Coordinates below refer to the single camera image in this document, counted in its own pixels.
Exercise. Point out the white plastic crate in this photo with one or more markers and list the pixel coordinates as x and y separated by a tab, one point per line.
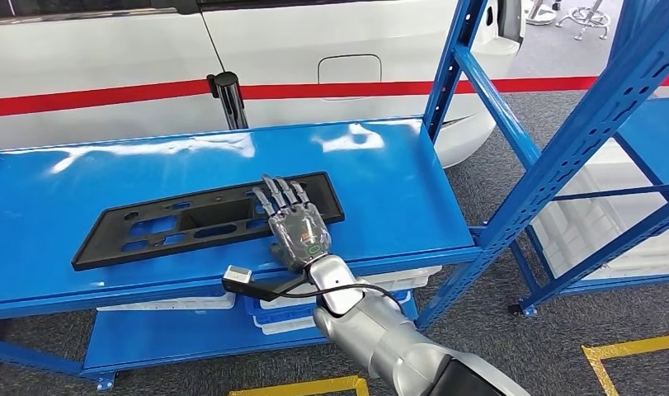
585	229

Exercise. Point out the blue steel shelf rack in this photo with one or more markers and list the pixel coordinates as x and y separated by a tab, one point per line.
148	164
656	131

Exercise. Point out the chrome stanchion post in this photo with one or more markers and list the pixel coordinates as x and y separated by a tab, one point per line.
229	101

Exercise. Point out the white car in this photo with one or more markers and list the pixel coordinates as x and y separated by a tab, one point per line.
93	54

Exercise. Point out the black plastic car part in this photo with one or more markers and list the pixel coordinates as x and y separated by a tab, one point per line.
148	240

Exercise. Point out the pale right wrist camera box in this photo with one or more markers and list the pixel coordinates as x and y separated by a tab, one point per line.
237	276

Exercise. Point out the round metal pedestal base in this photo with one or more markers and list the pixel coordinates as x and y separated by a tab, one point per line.
540	16

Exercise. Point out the red barrier belt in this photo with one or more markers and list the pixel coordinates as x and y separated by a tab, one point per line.
367	89
93	98

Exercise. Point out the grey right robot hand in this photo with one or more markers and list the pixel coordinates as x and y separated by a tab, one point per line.
298	235

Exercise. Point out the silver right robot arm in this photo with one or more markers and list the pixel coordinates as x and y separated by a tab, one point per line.
378	333

